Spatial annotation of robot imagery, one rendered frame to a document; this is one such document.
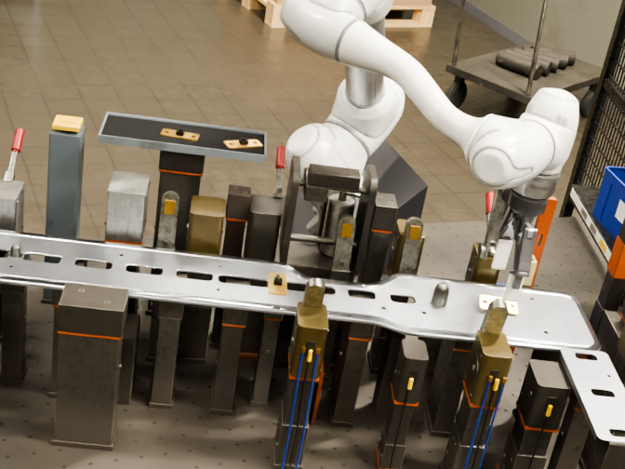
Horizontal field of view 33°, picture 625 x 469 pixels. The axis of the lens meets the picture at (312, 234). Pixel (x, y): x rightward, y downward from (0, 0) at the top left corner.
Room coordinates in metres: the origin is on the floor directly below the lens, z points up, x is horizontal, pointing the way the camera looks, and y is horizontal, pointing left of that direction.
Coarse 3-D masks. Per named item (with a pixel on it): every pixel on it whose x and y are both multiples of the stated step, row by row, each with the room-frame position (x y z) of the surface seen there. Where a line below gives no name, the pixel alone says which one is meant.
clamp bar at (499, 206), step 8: (496, 192) 2.07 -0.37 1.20; (504, 192) 2.04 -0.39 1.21; (496, 200) 2.05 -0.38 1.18; (504, 200) 2.03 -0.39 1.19; (496, 208) 2.05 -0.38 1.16; (504, 208) 2.06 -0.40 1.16; (496, 216) 2.06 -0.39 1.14; (488, 224) 2.06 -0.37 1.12; (496, 224) 2.06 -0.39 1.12; (488, 232) 2.05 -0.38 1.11; (496, 232) 2.05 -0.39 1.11; (488, 240) 2.04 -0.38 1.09; (496, 240) 2.05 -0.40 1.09; (488, 248) 2.04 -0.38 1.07
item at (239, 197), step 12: (228, 192) 2.06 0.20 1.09; (240, 192) 2.05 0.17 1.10; (228, 204) 2.03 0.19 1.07; (240, 204) 2.03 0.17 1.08; (228, 216) 2.03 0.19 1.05; (240, 216) 2.03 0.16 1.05; (228, 228) 2.04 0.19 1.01; (240, 228) 2.04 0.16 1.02; (228, 240) 2.04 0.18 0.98; (240, 240) 2.04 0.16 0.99; (228, 252) 2.04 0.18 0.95; (240, 252) 2.04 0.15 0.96; (216, 312) 2.04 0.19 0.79; (216, 324) 2.04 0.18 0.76; (216, 336) 2.04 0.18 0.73
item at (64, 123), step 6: (54, 120) 2.12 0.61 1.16; (60, 120) 2.13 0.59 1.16; (66, 120) 2.13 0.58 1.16; (72, 120) 2.14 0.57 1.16; (78, 120) 2.15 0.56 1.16; (54, 126) 2.10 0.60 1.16; (60, 126) 2.10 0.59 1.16; (66, 126) 2.10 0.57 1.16; (72, 126) 2.11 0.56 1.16; (78, 126) 2.12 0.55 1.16
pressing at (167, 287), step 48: (0, 240) 1.84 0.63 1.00; (48, 240) 1.87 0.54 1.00; (96, 240) 1.90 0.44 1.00; (144, 288) 1.75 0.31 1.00; (192, 288) 1.78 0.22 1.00; (240, 288) 1.81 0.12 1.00; (336, 288) 1.88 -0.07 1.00; (384, 288) 1.91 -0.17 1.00; (432, 288) 1.95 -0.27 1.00; (480, 288) 1.98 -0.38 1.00; (528, 288) 2.02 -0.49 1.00; (432, 336) 1.77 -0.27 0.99; (528, 336) 1.82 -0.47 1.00; (576, 336) 1.85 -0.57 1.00
